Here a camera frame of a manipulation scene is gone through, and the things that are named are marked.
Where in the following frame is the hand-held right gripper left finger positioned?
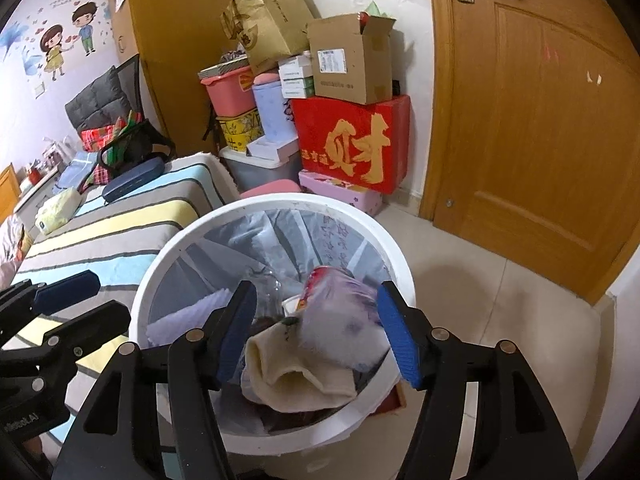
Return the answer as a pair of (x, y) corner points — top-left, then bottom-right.
(50, 280), (258, 480)

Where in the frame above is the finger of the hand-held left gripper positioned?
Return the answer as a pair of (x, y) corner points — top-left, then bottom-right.
(0, 300), (132, 361)
(0, 270), (102, 331)

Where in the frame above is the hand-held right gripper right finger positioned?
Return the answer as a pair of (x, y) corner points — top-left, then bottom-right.
(377, 281), (581, 480)

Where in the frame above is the white plastic cup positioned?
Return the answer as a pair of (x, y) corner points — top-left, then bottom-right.
(281, 294), (311, 318)

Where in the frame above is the red cartoon snack packet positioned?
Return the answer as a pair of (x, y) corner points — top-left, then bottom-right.
(297, 266), (393, 366)

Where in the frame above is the cream cloth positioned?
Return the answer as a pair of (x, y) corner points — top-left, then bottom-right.
(245, 317), (358, 413)

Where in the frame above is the white round trash bin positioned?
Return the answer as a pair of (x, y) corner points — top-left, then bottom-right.
(128, 192), (417, 453)

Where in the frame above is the translucent white bin liner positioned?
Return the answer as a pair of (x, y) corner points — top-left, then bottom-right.
(150, 207), (396, 436)

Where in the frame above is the pink bedding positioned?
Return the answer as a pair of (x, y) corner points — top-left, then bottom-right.
(0, 212), (33, 281)

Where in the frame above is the pale green tissue pack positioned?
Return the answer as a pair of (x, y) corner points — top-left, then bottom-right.
(35, 186), (83, 236)

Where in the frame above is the grey nightstand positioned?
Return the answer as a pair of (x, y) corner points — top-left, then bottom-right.
(14, 165), (61, 216)

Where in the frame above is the wooden headboard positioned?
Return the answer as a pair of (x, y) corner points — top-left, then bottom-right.
(0, 162), (22, 223)

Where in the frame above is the folded blue cloth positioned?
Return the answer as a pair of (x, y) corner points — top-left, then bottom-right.
(54, 151), (100, 193)

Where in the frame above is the dark blue glasses case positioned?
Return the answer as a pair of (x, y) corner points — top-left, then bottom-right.
(101, 156), (166, 204)

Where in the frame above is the pink floral box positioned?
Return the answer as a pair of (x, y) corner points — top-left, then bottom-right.
(299, 170), (385, 217)

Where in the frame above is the red plaid cloth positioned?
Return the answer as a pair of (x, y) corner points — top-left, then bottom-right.
(80, 127), (121, 153)

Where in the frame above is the pink plastic lid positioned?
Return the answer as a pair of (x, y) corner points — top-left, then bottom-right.
(240, 179), (301, 200)

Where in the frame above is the dark plaid tote bag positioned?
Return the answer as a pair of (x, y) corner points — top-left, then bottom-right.
(92, 110), (177, 186)

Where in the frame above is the grey storage bin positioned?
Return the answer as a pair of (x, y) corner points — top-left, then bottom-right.
(219, 142), (303, 192)

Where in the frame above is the white shallow box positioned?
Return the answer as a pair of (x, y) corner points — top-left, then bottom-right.
(246, 136), (301, 161)

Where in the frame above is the grey cushioned chair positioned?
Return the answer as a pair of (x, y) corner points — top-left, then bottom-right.
(64, 54), (143, 133)

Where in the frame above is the yellow patterned box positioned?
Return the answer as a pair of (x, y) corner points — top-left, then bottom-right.
(216, 110), (264, 153)

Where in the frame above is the red gift box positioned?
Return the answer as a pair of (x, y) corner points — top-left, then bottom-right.
(290, 94), (412, 196)

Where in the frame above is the lavender bucket with pink lid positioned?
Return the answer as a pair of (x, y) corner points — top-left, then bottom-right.
(251, 72), (300, 143)

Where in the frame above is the wooden door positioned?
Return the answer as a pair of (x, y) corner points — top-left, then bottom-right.
(419, 0), (640, 306)

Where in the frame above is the pink storage bin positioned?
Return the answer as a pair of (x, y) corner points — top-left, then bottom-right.
(199, 65), (258, 118)

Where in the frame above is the white box with green stripe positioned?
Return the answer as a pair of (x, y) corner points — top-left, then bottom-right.
(280, 75), (317, 100)

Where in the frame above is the open cardboard box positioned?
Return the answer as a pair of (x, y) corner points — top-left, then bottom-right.
(306, 11), (398, 106)

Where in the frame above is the wooden wardrobe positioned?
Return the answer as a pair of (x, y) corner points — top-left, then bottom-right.
(110, 0), (241, 158)

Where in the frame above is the green patterned flat box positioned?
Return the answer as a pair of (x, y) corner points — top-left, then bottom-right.
(197, 57), (251, 80)

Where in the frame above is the white small box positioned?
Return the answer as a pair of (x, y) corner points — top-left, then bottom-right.
(277, 54), (314, 80)

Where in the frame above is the brown paper bag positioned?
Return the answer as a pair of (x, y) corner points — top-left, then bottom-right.
(220, 0), (316, 77)

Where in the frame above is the green paper sheet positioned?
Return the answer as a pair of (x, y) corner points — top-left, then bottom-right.
(362, 1), (397, 21)

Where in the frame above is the cartoon couple wall sticker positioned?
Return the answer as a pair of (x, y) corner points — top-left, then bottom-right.
(0, 0), (113, 81)

